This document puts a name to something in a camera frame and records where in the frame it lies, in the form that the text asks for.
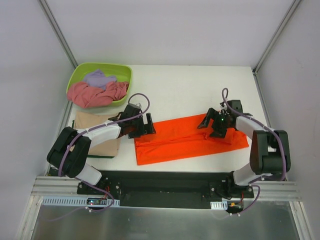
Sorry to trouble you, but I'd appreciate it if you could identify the folded beige t shirt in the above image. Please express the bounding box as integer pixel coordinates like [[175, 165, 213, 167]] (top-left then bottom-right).
[[74, 111, 121, 156]]

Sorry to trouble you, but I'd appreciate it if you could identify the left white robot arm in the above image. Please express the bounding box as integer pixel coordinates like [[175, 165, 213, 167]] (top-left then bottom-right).
[[46, 103, 156, 195]]

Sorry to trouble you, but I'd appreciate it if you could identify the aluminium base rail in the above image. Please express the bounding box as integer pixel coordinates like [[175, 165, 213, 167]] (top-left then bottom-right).
[[31, 176, 303, 202]]

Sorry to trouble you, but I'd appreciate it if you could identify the left aluminium frame post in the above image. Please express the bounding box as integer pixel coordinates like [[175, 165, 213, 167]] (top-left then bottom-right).
[[37, 0, 79, 69]]

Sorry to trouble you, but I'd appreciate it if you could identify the lilac t shirt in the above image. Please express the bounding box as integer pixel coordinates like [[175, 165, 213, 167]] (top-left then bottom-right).
[[82, 69, 117, 90]]

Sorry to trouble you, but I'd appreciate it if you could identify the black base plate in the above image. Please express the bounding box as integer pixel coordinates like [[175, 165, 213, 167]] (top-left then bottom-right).
[[76, 170, 254, 209]]

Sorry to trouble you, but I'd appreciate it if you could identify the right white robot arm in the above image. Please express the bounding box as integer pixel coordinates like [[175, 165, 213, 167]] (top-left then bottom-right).
[[198, 100, 291, 199]]

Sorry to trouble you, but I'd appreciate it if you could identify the orange t shirt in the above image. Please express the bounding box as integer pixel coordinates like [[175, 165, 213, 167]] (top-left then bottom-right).
[[134, 113, 249, 166]]

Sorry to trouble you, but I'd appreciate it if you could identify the green plastic basin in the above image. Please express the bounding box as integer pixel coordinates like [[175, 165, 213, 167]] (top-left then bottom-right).
[[66, 62, 133, 107]]

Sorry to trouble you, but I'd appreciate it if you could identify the white cable duct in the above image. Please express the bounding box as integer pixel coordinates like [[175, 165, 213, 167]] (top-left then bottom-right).
[[42, 196, 120, 208], [210, 200, 228, 211]]

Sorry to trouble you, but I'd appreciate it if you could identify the right aluminium frame post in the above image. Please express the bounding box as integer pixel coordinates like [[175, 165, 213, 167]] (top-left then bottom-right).
[[252, 0, 303, 76]]

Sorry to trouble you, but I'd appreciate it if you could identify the aluminium frame post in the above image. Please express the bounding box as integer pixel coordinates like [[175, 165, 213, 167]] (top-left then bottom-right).
[[252, 0, 303, 76], [37, 0, 79, 69]]

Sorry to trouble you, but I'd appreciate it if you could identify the left white cable duct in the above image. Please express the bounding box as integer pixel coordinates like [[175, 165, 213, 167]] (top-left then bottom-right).
[[42, 196, 120, 208]]

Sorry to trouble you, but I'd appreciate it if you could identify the right white cable duct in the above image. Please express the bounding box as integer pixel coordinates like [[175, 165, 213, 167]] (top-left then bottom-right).
[[210, 200, 228, 211]]

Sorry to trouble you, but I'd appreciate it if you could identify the pink t shirt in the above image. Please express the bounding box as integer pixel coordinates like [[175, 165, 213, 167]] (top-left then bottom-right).
[[66, 81, 130, 109]]

